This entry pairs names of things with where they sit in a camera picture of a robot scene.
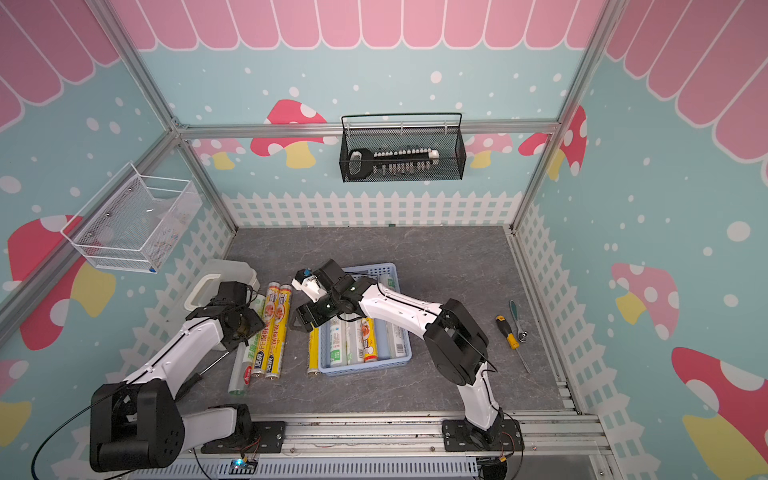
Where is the white red-label wrap roll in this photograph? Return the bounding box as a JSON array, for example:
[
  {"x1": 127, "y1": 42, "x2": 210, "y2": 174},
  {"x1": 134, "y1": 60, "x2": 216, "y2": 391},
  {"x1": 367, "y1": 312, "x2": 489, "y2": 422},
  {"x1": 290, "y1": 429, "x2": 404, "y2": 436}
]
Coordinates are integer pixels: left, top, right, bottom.
[{"x1": 329, "y1": 318, "x2": 347, "y2": 368}]

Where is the yellow wrap roll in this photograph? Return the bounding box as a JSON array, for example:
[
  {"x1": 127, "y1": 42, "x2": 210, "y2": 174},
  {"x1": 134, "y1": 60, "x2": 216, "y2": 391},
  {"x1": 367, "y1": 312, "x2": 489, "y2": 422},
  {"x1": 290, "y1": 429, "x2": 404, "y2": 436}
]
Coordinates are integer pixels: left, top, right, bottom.
[
  {"x1": 265, "y1": 284, "x2": 293, "y2": 379},
  {"x1": 307, "y1": 328, "x2": 320, "y2": 376},
  {"x1": 251, "y1": 282, "x2": 280, "y2": 378},
  {"x1": 361, "y1": 317, "x2": 378, "y2": 363}
]

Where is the white green-label wrap roll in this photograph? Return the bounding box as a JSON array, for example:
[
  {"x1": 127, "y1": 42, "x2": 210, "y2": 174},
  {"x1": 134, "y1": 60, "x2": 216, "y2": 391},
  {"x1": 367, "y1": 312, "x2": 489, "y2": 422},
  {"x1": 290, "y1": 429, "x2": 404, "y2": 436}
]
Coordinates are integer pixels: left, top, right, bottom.
[{"x1": 346, "y1": 320, "x2": 364, "y2": 365}]

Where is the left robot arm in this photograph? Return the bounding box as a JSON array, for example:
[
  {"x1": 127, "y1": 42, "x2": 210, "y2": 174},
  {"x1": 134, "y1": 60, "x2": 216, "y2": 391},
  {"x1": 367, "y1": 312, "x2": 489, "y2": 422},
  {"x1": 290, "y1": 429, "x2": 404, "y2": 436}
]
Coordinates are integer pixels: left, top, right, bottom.
[{"x1": 89, "y1": 281, "x2": 265, "y2": 472}]

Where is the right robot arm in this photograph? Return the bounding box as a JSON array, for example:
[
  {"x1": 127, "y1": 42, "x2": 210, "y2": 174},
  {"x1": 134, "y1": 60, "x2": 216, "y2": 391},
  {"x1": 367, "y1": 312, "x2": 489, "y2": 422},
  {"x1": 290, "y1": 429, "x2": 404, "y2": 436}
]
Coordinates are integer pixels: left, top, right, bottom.
[{"x1": 292, "y1": 260, "x2": 503, "y2": 450}]

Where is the yellow wrap roll by basket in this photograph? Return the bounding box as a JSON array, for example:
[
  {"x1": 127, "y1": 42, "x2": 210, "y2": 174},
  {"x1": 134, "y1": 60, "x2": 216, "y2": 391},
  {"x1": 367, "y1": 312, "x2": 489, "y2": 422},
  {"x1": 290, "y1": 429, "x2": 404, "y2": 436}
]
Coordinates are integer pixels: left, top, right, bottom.
[{"x1": 307, "y1": 328, "x2": 320, "y2": 376}]

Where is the blue plastic basket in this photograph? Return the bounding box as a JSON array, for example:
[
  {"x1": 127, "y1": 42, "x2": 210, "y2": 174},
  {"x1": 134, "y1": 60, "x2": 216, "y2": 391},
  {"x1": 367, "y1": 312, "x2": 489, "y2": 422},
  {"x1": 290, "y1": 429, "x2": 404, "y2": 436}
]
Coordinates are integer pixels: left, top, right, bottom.
[{"x1": 315, "y1": 262, "x2": 415, "y2": 378}]

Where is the translucent plastic storage box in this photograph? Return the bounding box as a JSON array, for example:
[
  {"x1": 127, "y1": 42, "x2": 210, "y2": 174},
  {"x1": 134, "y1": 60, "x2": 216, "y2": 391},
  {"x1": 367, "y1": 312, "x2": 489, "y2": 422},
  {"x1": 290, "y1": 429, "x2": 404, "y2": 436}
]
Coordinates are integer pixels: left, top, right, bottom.
[{"x1": 169, "y1": 259, "x2": 260, "y2": 324}]

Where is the black socket bit holder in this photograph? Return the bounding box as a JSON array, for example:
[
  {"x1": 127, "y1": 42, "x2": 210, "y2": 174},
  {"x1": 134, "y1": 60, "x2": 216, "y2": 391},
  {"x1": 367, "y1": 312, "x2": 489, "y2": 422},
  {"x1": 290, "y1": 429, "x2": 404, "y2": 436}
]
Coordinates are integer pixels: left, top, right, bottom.
[{"x1": 341, "y1": 148, "x2": 440, "y2": 181}]

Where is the green circuit board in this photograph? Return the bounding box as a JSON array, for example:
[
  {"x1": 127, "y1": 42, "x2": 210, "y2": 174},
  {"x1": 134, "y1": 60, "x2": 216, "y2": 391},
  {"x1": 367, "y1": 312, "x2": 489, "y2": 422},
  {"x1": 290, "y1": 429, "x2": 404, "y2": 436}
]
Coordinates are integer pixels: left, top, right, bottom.
[{"x1": 228, "y1": 458, "x2": 258, "y2": 476}]

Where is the yellow black screwdriver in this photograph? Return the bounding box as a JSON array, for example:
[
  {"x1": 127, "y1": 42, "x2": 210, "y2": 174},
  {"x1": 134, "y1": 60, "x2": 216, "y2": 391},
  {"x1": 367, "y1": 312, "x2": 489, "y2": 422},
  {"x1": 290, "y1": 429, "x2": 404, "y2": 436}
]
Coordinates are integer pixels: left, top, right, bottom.
[{"x1": 495, "y1": 315, "x2": 531, "y2": 373}]

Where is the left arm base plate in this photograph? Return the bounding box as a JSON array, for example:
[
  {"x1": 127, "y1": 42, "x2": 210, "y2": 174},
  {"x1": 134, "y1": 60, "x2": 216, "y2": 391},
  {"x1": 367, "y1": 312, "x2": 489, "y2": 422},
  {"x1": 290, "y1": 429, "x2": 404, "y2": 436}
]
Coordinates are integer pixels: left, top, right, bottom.
[{"x1": 201, "y1": 421, "x2": 287, "y2": 456}]

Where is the white wire wall basket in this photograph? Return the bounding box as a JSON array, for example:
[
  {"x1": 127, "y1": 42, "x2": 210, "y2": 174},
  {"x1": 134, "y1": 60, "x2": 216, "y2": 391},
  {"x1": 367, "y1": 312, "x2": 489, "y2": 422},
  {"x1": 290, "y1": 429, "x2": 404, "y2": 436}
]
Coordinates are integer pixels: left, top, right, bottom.
[{"x1": 60, "y1": 163, "x2": 203, "y2": 273}]

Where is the black wire wall basket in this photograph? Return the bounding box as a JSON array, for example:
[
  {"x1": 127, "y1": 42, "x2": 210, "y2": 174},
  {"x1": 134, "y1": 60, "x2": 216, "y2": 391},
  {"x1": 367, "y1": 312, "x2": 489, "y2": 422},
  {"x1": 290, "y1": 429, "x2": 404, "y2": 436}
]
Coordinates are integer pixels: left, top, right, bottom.
[{"x1": 339, "y1": 112, "x2": 467, "y2": 183}]

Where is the green handled tool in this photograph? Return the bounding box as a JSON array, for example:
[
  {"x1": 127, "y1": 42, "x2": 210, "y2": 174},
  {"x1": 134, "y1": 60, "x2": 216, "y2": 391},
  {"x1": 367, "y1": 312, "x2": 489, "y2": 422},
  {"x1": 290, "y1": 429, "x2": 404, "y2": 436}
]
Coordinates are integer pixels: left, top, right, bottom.
[{"x1": 509, "y1": 300, "x2": 528, "y2": 344}]

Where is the grey cable duct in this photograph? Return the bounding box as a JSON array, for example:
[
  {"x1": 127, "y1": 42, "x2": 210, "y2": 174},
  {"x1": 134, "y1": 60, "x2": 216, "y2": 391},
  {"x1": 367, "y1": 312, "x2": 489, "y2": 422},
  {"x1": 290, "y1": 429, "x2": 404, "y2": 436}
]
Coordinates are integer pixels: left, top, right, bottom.
[{"x1": 130, "y1": 456, "x2": 480, "y2": 479}]

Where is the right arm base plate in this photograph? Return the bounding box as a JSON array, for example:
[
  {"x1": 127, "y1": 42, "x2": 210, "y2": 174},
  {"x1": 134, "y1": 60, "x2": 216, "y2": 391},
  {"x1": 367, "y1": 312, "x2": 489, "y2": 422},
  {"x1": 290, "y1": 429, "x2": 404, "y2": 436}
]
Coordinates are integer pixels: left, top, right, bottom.
[{"x1": 441, "y1": 416, "x2": 525, "y2": 454}]

